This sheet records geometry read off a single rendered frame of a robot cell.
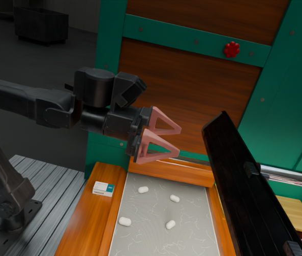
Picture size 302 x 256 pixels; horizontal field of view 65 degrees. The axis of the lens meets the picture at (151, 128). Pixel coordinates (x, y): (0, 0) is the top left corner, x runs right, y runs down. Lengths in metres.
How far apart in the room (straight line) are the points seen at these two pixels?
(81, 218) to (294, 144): 0.72
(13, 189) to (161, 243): 0.41
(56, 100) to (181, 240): 0.51
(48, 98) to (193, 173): 0.53
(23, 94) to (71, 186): 0.49
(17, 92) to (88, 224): 0.38
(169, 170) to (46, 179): 0.45
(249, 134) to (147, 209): 0.42
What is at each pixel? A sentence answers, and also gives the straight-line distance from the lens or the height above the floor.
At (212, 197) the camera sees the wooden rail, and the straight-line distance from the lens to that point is 0.89.
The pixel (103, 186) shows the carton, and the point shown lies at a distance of 0.78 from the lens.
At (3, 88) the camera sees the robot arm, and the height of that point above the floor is 1.10.
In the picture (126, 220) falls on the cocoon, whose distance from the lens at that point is 0.73.
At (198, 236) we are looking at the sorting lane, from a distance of 0.78.
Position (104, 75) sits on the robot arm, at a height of 1.17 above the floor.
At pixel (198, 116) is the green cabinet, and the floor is 1.02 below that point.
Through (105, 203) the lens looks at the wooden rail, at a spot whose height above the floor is 0.76.
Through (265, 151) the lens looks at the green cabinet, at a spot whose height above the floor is 0.94.
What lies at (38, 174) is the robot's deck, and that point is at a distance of 1.00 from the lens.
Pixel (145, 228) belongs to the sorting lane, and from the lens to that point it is 0.75.
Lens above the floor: 1.30
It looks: 27 degrees down
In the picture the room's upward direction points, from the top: 13 degrees clockwise
